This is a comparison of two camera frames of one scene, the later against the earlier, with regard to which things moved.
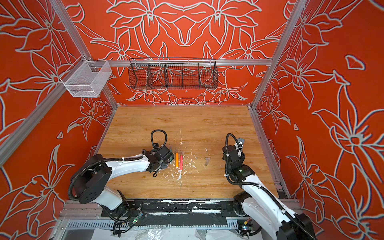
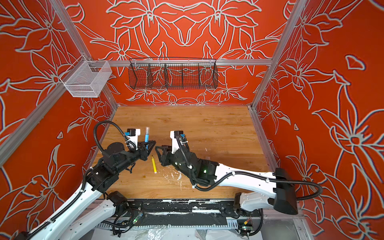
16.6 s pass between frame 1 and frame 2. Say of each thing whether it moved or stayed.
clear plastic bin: stayed
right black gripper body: moved
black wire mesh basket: stayed
